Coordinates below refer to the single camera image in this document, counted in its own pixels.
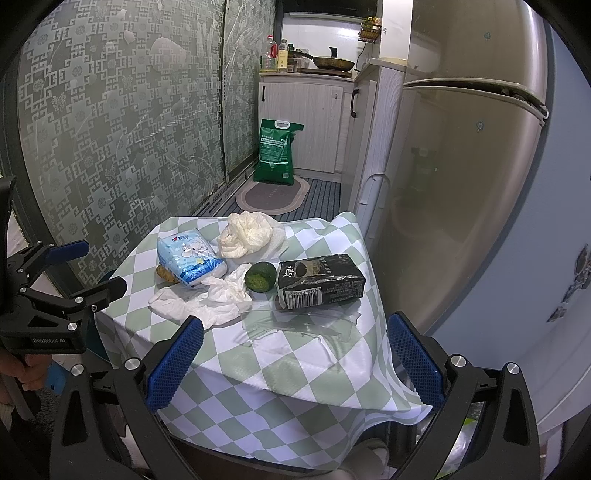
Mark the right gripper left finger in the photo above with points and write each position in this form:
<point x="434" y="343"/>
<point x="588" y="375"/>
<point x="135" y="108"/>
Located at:
<point x="85" y="443"/>

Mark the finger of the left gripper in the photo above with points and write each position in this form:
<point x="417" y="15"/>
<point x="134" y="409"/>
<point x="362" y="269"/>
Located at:
<point x="39" y="257"/>
<point x="87" y="301"/>

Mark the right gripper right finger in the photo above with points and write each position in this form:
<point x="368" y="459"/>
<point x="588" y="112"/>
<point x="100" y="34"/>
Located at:
<point x="505" y="443"/>

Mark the blue white tissue pack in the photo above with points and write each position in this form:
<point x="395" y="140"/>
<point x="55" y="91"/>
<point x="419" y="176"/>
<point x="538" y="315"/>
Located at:
<point x="189" y="258"/>

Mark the white paper tissue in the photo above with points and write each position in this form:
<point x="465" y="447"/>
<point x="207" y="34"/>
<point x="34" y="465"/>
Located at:
<point x="215" y="302"/>

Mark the white plastic bag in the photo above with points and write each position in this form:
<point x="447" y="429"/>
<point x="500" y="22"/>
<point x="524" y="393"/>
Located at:
<point x="251" y="236"/>

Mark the green avocado half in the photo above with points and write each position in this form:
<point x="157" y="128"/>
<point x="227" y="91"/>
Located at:
<point x="261" y="277"/>

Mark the black snack package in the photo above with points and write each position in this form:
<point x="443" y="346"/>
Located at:
<point x="318" y="281"/>

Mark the ginger root piece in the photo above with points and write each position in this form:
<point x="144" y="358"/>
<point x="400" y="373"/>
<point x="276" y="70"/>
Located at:
<point x="166" y="275"/>

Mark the white kitchen cabinet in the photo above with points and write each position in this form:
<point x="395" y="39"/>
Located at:
<point x="344" y="119"/>

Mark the person's left hand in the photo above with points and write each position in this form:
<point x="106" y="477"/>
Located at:
<point x="32" y="372"/>

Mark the patterned glass sliding door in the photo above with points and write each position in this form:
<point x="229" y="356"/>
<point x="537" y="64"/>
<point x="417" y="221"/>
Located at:
<point x="133" y="112"/>

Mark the green white checkered tablecloth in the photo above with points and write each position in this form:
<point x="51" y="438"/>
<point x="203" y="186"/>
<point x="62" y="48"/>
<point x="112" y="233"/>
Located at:
<point x="292" y="397"/>

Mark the clear plastic wrap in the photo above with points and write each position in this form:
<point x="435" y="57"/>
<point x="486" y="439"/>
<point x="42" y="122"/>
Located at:
<point x="329" y="327"/>

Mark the oval grey floor mat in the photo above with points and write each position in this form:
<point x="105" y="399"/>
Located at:
<point x="271" y="198"/>

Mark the green rice bag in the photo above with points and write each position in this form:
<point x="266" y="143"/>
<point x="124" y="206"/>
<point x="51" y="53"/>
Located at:
<point x="275" y="164"/>

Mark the striped blue floor rug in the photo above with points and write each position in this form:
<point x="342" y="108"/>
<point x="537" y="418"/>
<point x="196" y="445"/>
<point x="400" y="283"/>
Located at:
<point x="321" y="201"/>

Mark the white folded step stool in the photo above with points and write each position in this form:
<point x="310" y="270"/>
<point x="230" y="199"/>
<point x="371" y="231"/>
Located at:
<point x="368" y="199"/>

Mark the clear plastic bottle red cap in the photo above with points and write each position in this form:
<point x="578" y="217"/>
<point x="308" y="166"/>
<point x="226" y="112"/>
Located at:
<point x="268" y="61"/>

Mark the yellow oil bottle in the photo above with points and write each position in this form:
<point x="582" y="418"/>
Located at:
<point x="282" y="56"/>

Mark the silver refrigerator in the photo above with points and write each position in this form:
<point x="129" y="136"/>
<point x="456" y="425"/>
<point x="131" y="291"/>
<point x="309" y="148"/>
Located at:
<point x="472" y="111"/>

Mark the frying pan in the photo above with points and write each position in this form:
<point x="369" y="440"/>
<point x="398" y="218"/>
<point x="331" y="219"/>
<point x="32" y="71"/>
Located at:
<point x="330" y="63"/>

